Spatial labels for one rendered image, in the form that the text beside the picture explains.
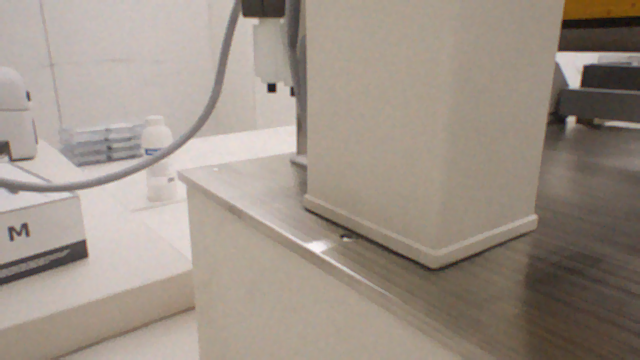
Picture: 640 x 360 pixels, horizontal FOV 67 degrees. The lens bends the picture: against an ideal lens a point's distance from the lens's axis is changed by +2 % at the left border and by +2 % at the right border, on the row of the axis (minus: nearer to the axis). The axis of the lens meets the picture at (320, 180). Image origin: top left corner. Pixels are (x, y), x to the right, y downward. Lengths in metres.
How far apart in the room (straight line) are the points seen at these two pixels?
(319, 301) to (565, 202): 0.16
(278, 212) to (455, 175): 0.11
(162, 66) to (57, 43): 0.50
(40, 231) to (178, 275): 0.14
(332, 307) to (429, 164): 0.08
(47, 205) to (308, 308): 0.36
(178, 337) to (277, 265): 0.25
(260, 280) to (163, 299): 0.24
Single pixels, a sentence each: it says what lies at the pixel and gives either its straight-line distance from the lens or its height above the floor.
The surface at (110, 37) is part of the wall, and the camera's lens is 2.73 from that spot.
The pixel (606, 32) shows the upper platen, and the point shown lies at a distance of 0.33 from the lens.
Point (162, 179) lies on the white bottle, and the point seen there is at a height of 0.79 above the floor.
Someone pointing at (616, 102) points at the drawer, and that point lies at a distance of 0.59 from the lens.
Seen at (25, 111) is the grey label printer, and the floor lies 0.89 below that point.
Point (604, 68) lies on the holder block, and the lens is 0.61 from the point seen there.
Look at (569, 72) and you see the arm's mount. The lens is 1.18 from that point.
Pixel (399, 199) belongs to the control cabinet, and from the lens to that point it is 0.22.
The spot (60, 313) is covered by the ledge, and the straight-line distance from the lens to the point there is 0.49.
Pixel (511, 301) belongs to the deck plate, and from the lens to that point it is 0.20.
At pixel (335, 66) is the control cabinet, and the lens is 0.24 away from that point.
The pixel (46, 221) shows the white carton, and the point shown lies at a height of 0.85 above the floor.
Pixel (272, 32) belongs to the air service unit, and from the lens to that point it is 0.47.
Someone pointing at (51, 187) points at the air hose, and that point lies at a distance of 0.52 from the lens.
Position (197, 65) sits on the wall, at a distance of 2.88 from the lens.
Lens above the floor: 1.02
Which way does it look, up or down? 17 degrees down
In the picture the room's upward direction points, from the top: straight up
